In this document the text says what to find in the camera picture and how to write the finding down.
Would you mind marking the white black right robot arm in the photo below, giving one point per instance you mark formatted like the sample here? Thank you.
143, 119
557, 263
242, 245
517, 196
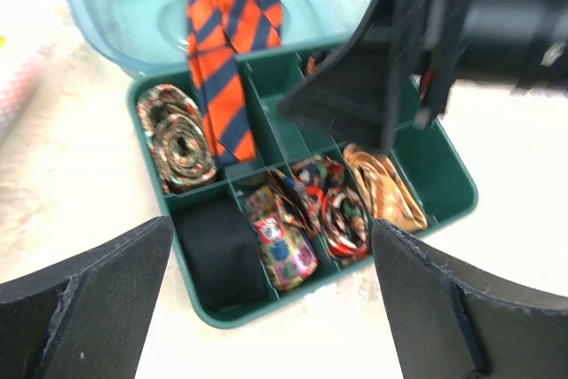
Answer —
517, 42

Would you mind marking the rolled colourful squares tie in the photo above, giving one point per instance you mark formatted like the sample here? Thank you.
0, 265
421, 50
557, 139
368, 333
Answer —
286, 252

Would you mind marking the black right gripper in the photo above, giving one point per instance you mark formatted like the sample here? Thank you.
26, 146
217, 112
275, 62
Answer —
352, 94

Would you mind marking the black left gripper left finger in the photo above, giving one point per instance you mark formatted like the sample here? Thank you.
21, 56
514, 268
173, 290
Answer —
86, 316

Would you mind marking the rolled dark multicolour tie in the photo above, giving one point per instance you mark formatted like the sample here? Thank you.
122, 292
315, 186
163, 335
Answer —
301, 196

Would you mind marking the rolled black orange tie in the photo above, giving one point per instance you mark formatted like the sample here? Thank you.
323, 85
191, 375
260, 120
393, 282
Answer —
314, 61

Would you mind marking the rolled brown paisley tie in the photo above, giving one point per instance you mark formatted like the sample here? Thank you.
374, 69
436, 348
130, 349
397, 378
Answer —
175, 135

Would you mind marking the orange navy striped tie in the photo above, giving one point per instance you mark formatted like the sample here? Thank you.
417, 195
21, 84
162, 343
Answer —
218, 30

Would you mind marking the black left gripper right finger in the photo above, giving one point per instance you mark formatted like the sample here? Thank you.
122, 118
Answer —
450, 319

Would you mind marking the rolled gold tie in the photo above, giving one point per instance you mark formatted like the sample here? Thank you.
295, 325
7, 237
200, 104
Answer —
382, 189

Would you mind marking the green compartment organizer box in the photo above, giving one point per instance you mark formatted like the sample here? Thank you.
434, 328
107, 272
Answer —
426, 159

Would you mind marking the rolled red ringed tie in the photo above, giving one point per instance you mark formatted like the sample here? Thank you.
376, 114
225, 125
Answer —
344, 223

